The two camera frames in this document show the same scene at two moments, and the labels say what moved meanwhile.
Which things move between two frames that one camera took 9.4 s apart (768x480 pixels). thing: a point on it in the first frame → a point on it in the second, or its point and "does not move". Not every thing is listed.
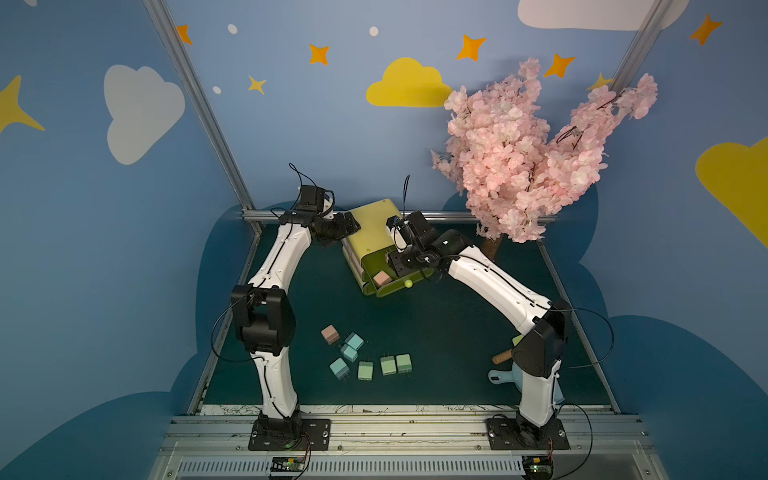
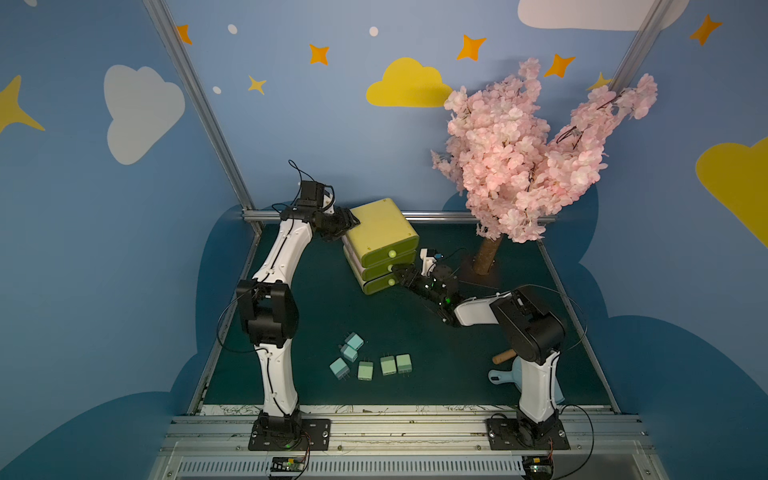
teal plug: (354, 341) does not move
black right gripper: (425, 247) → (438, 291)
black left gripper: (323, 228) does not move
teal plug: (349, 352) does not move
